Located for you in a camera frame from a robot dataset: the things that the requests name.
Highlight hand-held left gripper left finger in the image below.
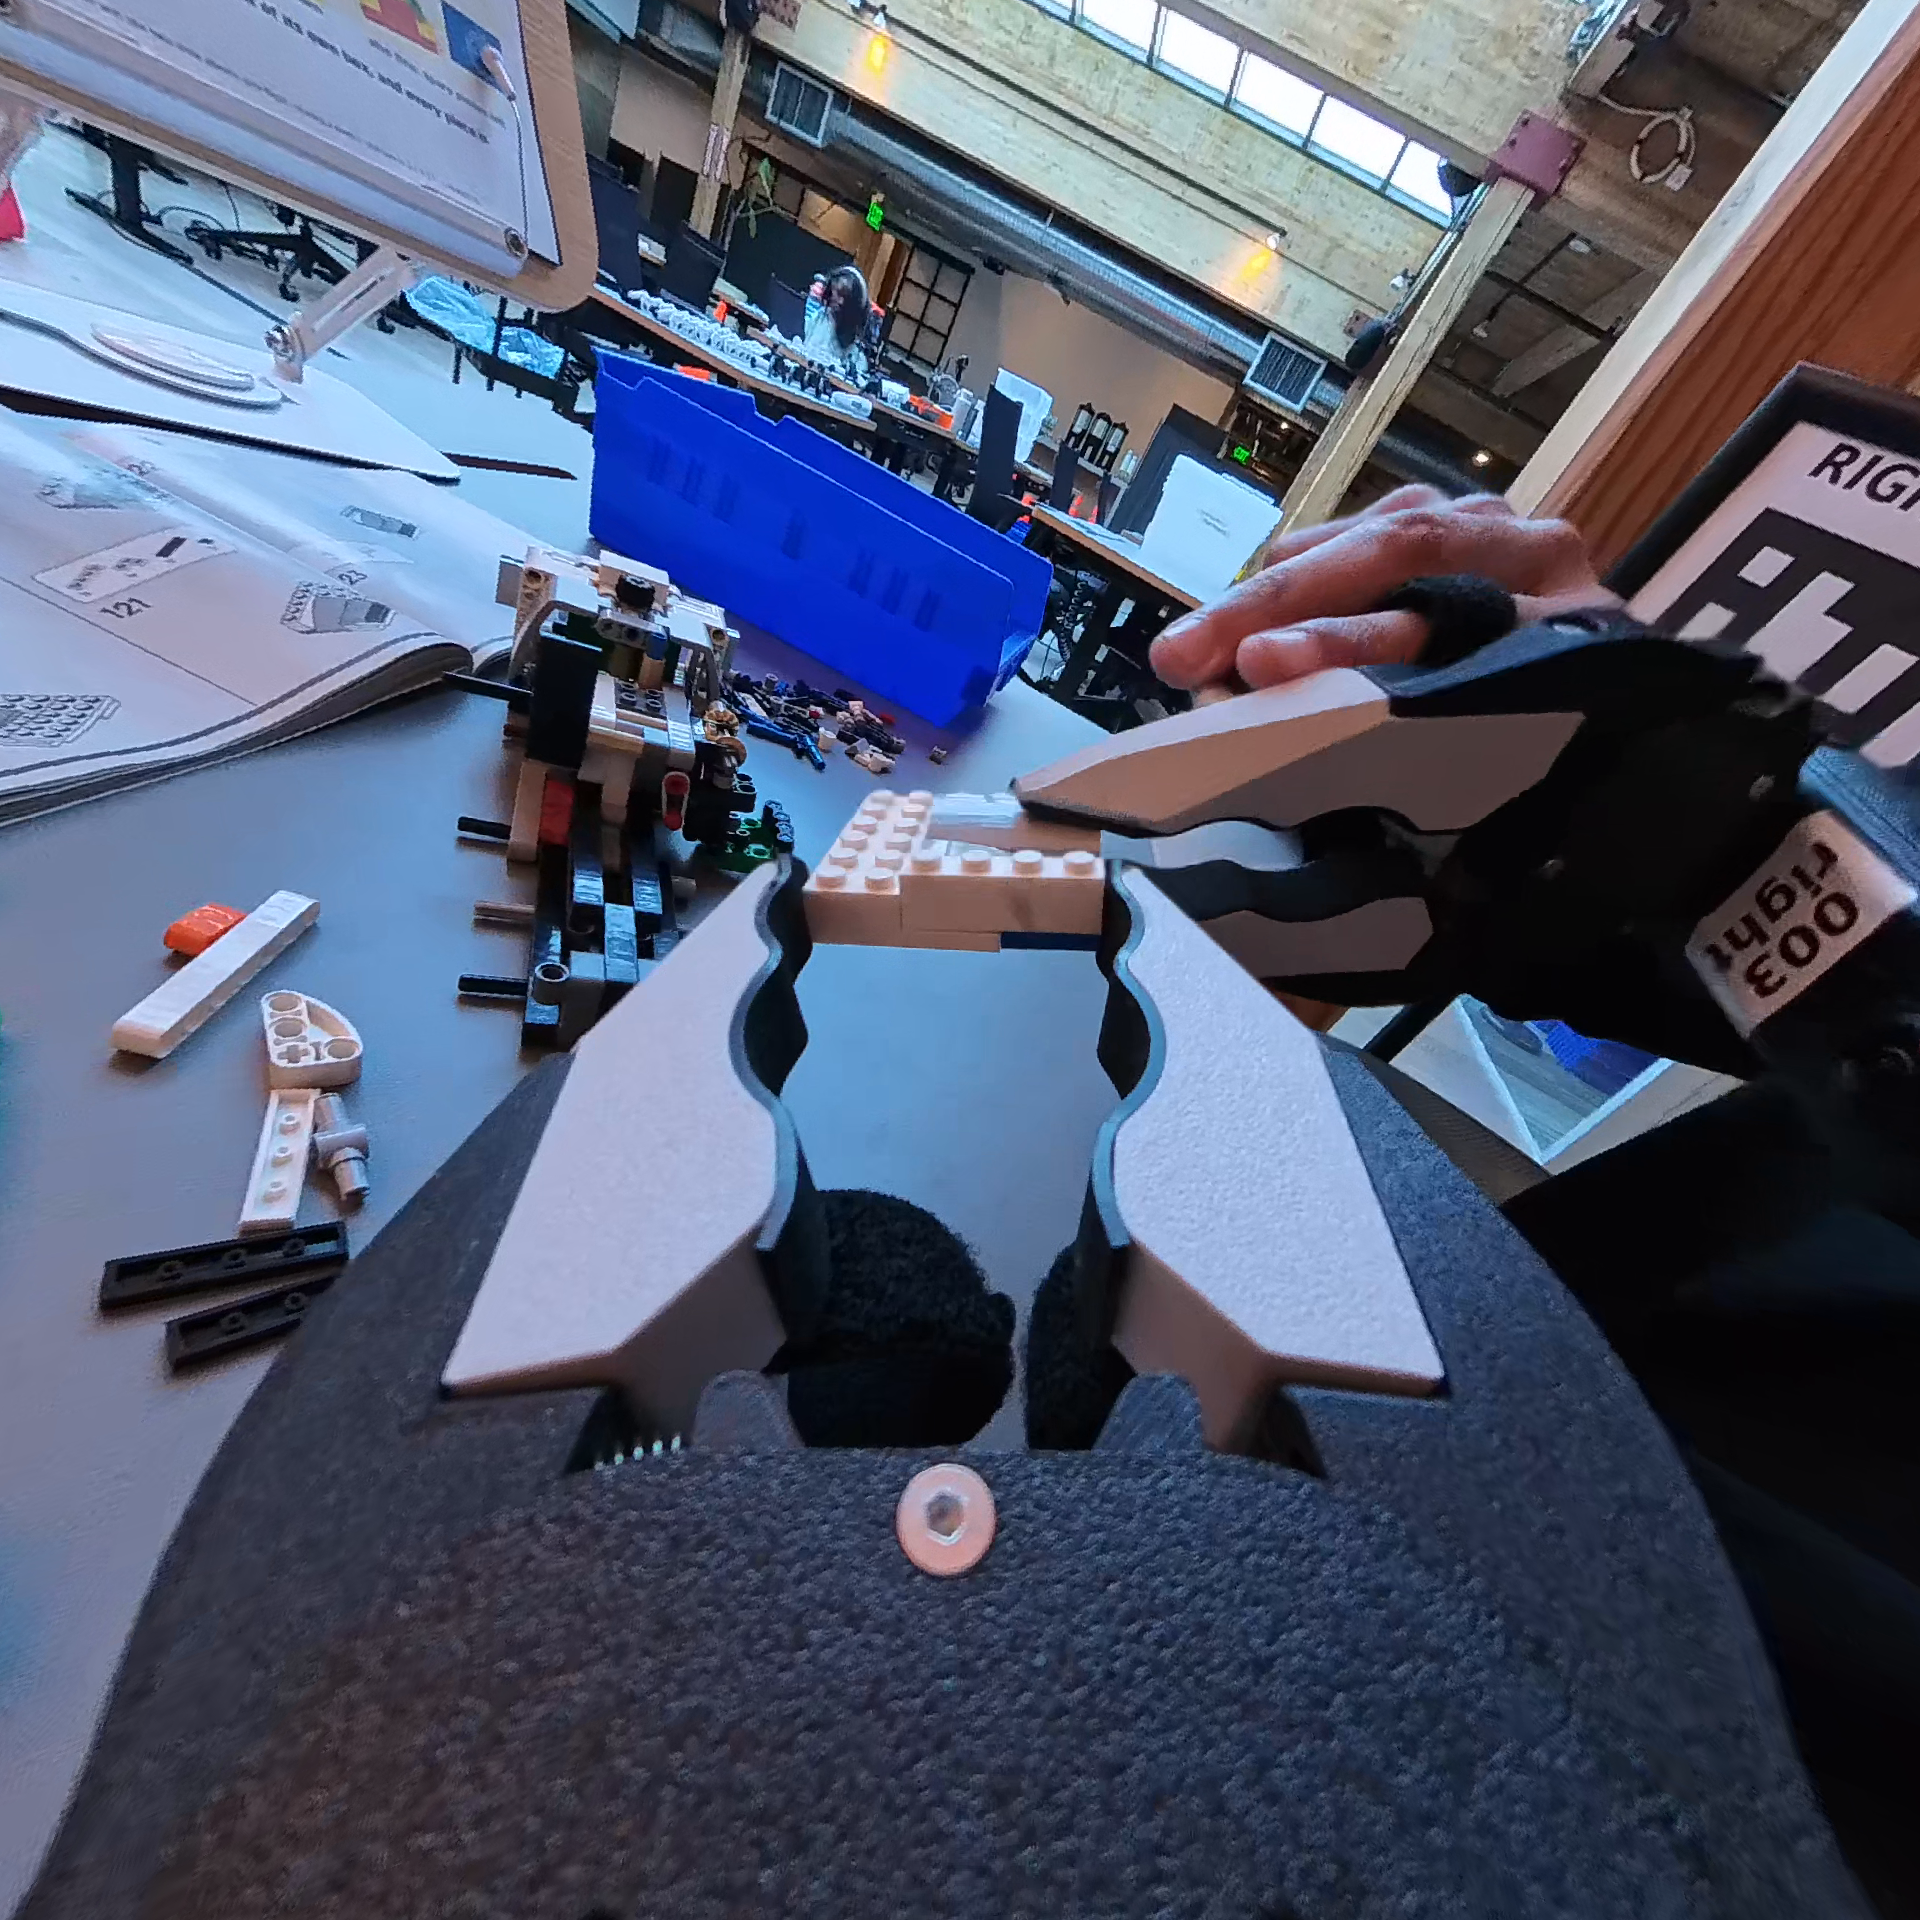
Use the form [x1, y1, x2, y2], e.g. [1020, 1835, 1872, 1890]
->
[440, 854, 817, 1412]

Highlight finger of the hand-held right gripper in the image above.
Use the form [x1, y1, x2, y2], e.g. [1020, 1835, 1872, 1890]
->
[1105, 824, 1455, 988]
[1016, 665, 1587, 837]

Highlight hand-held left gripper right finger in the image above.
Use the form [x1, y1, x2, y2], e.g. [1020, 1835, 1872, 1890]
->
[1080, 866, 1449, 1454]

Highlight white toy brick plate assembly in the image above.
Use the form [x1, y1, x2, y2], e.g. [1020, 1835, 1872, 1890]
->
[802, 787, 1113, 956]

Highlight toy truck chassis model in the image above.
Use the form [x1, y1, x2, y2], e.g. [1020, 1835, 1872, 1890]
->
[456, 545, 800, 1056]

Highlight black narrow toy plate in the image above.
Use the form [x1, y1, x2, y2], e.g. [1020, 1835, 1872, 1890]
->
[163, 1275, 345, 1370]
[97, 1221, 353, 1313]

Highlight person's right hand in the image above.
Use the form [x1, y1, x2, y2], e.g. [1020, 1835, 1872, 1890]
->
[1151, 483, 1619, 707]

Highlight white top desk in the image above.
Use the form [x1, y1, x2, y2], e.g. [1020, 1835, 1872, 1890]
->
[1026, 450, 1289, 722]

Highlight black framed tag poster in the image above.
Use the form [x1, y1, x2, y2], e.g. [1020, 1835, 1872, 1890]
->
[1601, 363, 1920, 770]

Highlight white curved toy panel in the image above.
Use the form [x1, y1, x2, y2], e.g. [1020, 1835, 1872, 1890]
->
[259, 990, 366, 1090]

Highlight white narrow toy plate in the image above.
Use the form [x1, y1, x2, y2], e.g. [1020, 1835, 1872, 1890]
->
[239, 1089, 323, 1236]

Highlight white holed toy beam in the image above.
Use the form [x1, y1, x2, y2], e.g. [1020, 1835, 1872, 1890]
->
[112, 889, 323, 1061]

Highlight pile of small toy pieces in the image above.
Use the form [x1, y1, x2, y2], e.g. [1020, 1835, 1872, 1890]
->
[721, 668, 966, 778]

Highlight blue plastic bin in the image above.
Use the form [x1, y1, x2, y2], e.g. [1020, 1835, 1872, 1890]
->
[591, 349, 1056, 731]

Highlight background work tables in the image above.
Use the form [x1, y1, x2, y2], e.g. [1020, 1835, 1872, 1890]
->
[585, 256, 1082, 506]

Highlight building instruction booklet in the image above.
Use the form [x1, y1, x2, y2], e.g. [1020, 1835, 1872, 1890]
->
[0, 403, 522, 829]

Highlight wooden document stand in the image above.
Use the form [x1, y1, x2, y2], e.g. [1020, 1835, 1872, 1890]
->
[0, 0, 602, 489]

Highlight printed instruction sheet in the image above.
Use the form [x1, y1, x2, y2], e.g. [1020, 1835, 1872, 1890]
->
[106, 0, 561, 269]

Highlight wooden support post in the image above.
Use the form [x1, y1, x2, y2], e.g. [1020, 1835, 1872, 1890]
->
[1241, 117, 1584, 578]

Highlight metal air duct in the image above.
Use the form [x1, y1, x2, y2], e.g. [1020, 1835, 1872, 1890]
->
[817, 105, 1442, 453]

